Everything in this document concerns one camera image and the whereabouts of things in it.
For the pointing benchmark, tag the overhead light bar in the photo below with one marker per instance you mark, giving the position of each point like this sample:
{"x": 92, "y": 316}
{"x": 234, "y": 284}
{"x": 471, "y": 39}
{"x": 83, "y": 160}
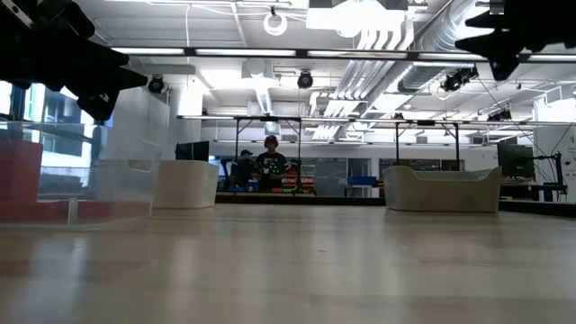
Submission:
{"x": 369, "y": 55}

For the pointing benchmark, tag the black metal stand frame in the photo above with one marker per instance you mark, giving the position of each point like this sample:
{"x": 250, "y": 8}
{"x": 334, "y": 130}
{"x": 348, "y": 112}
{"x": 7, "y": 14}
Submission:
{"x": 237, "y": 148}
{"x": 456, "y": 144}

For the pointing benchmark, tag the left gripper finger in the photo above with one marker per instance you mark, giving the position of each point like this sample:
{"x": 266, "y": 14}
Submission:
{"x": 126, "y": 82}
{"x": 108, "y": 57}

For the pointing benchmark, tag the blue storage bin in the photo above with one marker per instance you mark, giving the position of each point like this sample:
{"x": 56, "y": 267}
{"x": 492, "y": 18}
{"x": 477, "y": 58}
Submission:
{"x": 361, "y": 181}

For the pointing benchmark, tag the person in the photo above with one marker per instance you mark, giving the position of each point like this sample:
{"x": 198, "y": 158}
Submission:
{"x": 243, "y": 168}
{"x": 270, "y": 164}

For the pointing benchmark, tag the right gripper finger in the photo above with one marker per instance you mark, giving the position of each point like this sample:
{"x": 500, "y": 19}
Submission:
{"x": 488, "y": 20}
{"x": 481, "y": 44}

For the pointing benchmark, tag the black computer monitor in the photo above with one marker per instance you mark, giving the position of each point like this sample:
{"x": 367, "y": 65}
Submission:
{"x": 192, "y": 151}
{"x": 515, "y": 159}

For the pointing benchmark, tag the silver ventilation duct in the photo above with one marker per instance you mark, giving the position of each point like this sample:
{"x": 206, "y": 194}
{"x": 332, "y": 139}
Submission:
{"x": 450, "y": 27}

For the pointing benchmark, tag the white plastic bin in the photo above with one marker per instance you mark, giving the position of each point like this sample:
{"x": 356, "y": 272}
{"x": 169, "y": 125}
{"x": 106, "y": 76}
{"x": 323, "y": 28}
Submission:
{"x": 184, "y": 184}

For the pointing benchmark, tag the grey plastic bin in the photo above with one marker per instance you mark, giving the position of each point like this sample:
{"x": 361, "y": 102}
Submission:
{"x": 441, "y": 193}

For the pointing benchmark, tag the clear plastic bin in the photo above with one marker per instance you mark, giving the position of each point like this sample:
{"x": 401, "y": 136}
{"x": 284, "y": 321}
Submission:
{"x": 126, "y": 180}

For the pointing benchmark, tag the black ceiling camera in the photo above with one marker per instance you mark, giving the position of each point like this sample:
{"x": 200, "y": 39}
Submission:
{"x": 456, "y": 80}
{"x": 156, "y": 84}
{"x": 304, "y": 79}

